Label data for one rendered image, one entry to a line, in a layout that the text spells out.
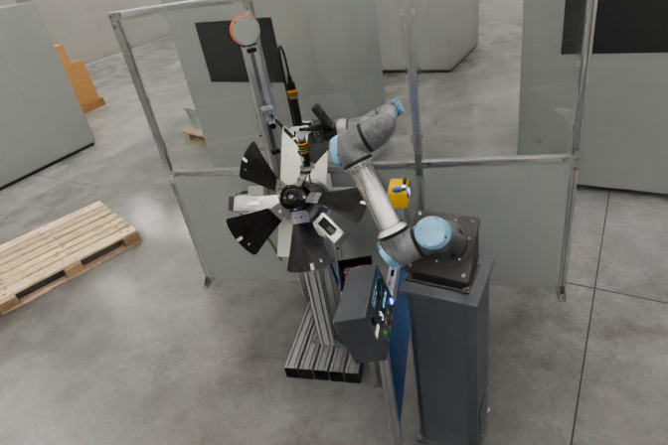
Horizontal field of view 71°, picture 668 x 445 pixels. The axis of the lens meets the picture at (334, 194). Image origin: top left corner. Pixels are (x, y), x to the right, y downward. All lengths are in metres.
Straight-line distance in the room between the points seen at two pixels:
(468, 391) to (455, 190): 1.22
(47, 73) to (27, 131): 0.84
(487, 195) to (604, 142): 1.63
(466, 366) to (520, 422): 0.73
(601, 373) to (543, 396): 0.36
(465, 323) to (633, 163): 2.79
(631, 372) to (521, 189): 1.12
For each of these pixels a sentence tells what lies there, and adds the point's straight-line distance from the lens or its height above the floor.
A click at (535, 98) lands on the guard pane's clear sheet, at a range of 2.74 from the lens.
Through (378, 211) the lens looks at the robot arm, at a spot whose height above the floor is 1.37.
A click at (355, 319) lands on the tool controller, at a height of 1.25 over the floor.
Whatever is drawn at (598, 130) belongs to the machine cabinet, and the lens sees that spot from 4.33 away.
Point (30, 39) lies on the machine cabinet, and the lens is 7.60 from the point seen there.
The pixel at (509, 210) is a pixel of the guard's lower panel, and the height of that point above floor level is 0.65.
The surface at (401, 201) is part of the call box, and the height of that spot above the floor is 1.03.
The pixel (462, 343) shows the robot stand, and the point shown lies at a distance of 2.03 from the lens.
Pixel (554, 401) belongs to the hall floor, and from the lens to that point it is 2.88.
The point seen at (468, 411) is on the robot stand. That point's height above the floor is 0.35.
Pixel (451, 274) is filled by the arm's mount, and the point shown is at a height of 1.07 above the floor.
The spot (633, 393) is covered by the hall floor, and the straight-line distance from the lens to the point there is 3.02.
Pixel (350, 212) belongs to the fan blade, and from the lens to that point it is 2.15.
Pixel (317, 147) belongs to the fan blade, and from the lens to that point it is 2.27.
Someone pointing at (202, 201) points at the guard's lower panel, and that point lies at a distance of 3.45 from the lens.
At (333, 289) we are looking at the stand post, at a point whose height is 0.31.
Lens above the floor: 2.28
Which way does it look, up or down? 29 degrees down
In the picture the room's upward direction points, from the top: 10 degrees counter-clockwise
